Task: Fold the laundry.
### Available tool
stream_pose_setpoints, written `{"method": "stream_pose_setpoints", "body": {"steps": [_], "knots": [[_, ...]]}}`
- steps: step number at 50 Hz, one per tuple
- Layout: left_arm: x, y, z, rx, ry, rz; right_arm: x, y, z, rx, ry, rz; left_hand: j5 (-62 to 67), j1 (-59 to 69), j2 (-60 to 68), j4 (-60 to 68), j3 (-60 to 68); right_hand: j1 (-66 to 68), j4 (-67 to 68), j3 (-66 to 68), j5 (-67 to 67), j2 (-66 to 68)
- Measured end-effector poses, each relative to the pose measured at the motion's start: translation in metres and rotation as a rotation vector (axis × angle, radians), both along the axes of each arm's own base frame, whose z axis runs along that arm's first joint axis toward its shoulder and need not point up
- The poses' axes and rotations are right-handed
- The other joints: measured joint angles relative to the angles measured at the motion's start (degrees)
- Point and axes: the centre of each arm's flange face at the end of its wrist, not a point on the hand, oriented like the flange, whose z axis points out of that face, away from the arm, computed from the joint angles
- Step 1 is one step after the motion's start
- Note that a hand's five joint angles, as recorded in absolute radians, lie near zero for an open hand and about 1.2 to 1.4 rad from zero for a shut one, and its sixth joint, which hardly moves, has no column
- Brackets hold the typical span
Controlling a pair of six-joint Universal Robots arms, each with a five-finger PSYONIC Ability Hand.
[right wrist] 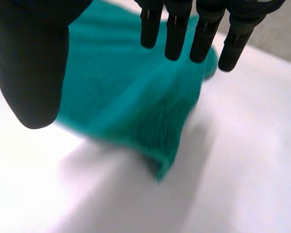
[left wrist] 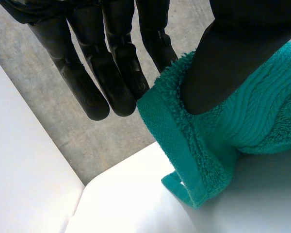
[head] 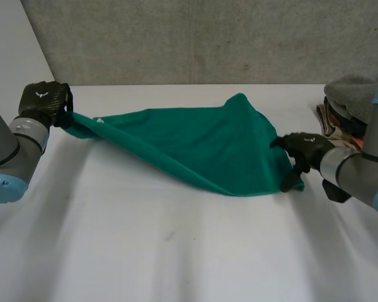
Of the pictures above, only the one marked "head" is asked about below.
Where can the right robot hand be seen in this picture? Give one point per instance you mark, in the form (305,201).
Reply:
(305,145)

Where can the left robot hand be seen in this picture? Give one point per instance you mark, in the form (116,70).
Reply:
(43,100)

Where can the teal towel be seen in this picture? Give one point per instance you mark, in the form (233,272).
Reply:
(192,144)

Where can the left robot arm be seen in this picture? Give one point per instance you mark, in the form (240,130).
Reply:
(11,154)

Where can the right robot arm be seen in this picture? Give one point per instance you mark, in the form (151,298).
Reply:
(362,157)

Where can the beige shorts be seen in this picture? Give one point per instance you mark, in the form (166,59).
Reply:
(329,127)

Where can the dark blue cloth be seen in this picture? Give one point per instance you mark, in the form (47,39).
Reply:
(354,126)

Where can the coral towel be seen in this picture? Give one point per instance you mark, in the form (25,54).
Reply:
(359,140)

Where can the grey towel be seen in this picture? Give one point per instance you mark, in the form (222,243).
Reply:
(349,94)

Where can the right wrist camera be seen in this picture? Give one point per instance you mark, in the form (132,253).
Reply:
(335,191)

